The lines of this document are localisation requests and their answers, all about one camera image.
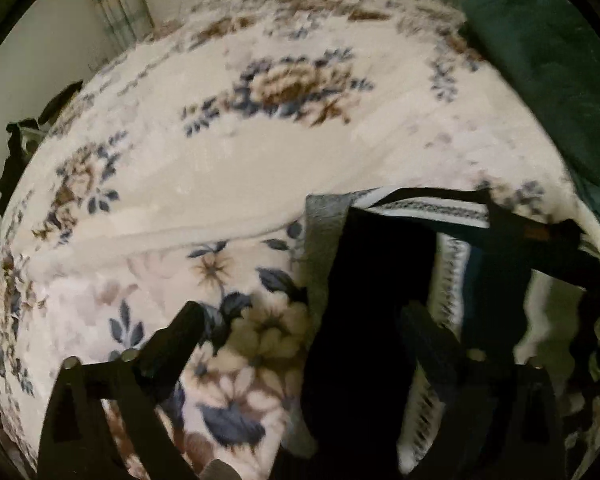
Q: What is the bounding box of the black grey striped knit garment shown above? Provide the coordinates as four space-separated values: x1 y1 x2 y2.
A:
292 188 600 479

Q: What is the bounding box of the black clothes pile on basket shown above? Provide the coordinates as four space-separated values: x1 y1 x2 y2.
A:
0 80 83 217

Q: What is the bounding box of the white floral plush blanket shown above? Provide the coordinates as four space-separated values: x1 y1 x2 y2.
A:
0 0 600 479

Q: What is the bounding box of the dark green plush quilt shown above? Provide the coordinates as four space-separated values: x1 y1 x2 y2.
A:
462 0 600 222

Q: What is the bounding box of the left blue grey curtain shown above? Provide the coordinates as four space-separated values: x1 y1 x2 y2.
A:
94 0 154 51

